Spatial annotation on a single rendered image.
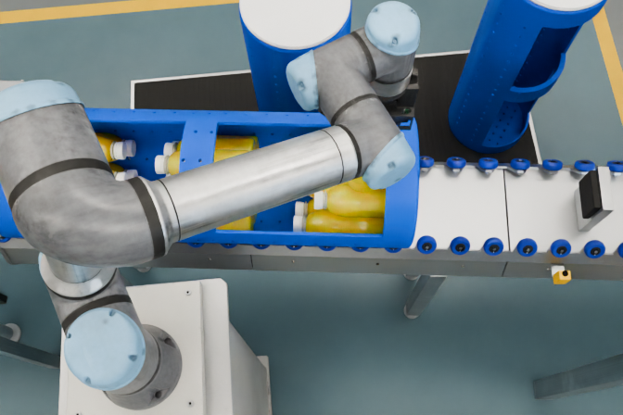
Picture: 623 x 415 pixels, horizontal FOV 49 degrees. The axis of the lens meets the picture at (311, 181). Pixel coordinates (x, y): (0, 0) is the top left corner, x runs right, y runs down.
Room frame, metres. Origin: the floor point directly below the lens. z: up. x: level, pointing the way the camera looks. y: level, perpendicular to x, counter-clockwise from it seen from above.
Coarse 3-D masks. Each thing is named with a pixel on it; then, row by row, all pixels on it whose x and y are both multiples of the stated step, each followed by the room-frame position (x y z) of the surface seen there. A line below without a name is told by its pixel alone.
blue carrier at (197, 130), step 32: (96, 128) 0.71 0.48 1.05; (128, 128) 0.70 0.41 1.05; (160, 128) 0.70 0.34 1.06; (192, 128) 0.61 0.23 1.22; (224, 128) 0.69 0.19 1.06; (256, 128) 0.68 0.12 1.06; (288, 128) 0.68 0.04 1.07; (320, 128) 0.67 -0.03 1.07; (416, 128) 0.59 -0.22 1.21; (128, 160) 0.66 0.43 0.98; (192, 160) 0.54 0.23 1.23; (416, 160) 0.51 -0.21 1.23; (0, 192) 0.51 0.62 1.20; (416, 192) 0.45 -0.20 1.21; (0, 224) 0.46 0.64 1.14; (256, 224) 0.48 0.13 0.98; (288, 224) 0.48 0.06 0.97; (384, 224) 0.40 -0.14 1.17
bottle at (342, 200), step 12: (324, 192) 0.50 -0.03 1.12; (336, 192) 0.49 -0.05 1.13; (348, 192) 0.49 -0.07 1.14; (360, 192) 0.49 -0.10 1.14; (372, 192) 0.48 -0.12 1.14; (384, 192) 0.48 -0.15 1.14; (324, 204) 0.47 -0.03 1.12; (336, 204) 0.47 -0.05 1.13; (348, 204) 0.46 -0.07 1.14; (360, 204) 0.46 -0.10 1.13; (372, 204) 0.46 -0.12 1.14; (384, 204) 0.46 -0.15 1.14; (348, 216) 0.45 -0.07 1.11; (360, 216) 0.44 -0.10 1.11; (372, 216) 0.44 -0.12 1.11; (384, 216) 0.44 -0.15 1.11
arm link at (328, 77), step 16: (352, 32) 0.54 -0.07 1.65; (320, 48) 0.51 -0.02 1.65; (336, 48) 0.51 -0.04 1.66; (352, 48) 0.50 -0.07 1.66; (288, 64) 0.50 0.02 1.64; (304, 64) 0.49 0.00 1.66; (320, 64) 0.48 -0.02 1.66; (336, 64) 0.48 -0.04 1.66; (352, 64) 0.48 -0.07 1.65; (368, 64) 0.49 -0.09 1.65; (288, 80) 0.48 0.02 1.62; (304, 80) 0.46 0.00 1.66; (320, 80) 0.46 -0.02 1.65; (336, 80) 0.46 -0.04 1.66; (352, 80) 0.46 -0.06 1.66; (368, 80) 0.47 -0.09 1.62; (304, 96) 0.44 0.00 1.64; (320, 96) 0.44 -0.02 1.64; (336, 96) 0.43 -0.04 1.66; (352, 96) 0.43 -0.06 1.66
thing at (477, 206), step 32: (448, 192) 0.55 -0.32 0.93; (480, 192) 0.55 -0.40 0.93; (512, 192) 0.54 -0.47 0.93; (544, 192) 0.54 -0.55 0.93; (416, 224) 0.47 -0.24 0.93; (448, 224) 0.47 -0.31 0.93; (480, 224) 0.47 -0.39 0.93; (512, 224) 0.46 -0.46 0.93; (544, 224) 0.46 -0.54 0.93; (576, 224) 0.45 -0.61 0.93; (608, 224) 0.45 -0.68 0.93; (32, 256) 0.47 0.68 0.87; (192, 256) 0.44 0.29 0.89; (224, 256) 0.44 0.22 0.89; (256, 256) 0.43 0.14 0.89; (288, 256) 0.42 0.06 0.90
